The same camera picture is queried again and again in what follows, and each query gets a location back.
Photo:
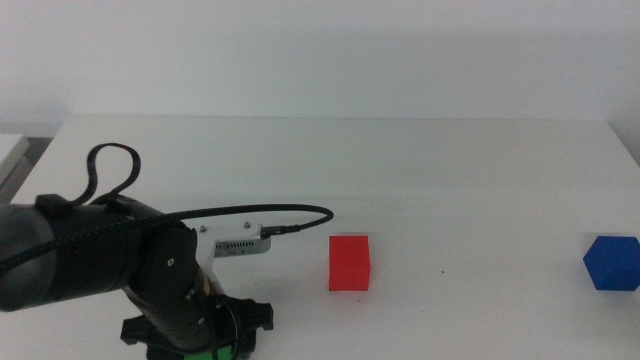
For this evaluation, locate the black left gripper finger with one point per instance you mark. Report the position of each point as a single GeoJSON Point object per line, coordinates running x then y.
{"type": "Point", "coordinates": [264, 316]}
{"type": "Point", "coordinates": [136, 331]}

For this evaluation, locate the green cube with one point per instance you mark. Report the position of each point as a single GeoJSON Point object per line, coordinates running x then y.
{"type": "Point", "coordinates": [202, 356]}

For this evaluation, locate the red cube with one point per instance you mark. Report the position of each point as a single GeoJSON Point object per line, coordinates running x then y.
{"type": "Point", "coordinates": [349, 264]}

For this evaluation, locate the blue cube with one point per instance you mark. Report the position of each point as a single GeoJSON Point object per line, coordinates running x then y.
{"type": "Point", "coordinates": [612, 264]}

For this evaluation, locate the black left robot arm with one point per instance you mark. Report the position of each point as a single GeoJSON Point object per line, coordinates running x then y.
{"type": "Point", "coordinates": [75, 255]}

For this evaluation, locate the white side table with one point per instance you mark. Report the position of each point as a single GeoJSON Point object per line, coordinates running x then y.
{"type": "Point", "coordinates": [9, 150]}

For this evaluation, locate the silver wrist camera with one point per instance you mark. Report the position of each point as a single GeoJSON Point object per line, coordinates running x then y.
{"type": "Point", "coordinates": [240, 247]}

